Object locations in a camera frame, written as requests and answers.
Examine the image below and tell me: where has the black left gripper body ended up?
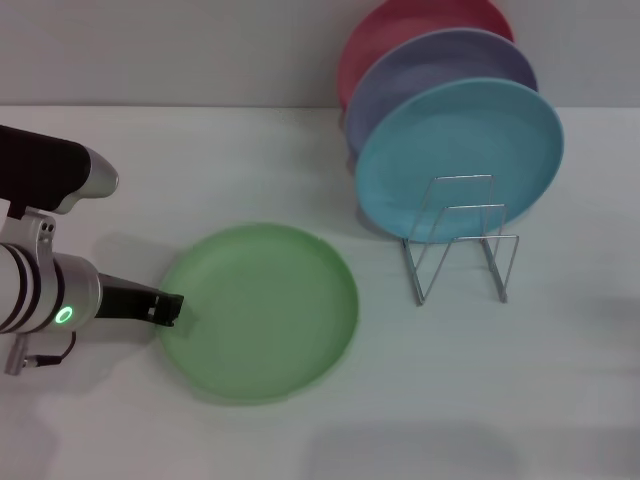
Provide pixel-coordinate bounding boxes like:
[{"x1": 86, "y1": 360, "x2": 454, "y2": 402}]
[{"x1": 96, "y1": 272, "x2": 162, "y2": 326}]

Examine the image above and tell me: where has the black cable with metal plug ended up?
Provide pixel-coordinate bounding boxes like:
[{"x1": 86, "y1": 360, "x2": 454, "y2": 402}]
[{"x1": 3, "y1": 329, "x2": 79, "y2": 376}]

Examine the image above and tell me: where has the red plastic plate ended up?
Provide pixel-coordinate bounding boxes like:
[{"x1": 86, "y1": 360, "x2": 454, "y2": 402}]
[{"x1": 336, "y1": 0, "x2": 515, "y2": 115}]

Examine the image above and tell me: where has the purple plastic plate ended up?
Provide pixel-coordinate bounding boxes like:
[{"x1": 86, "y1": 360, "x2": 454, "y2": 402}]
[{"x1": 344, "y1": 28, "x2": 540, "y2": 157}]

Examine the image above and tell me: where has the green plastic plate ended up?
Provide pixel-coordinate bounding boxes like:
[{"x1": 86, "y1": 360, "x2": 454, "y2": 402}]
[{"x1": 158, "y1": 222, "x2": 360, "y2": 409}]

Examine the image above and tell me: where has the silver wire plate rack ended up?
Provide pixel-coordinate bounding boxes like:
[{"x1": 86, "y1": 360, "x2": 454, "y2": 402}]
[{"x1": 402, "y1": 173, "x2": 520, "y2": 306}]

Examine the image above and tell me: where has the cyan plastic plate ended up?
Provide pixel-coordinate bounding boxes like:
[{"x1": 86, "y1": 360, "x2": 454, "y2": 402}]
[{"x1": 354, "y1": 77, "x2": 566, "y2": 244}]

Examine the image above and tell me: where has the black silver wrist camera housing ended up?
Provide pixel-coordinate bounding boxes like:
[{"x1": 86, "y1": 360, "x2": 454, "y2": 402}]
[{"x1": 0, "y1": 124, "x2": 120, "y2": 219}]

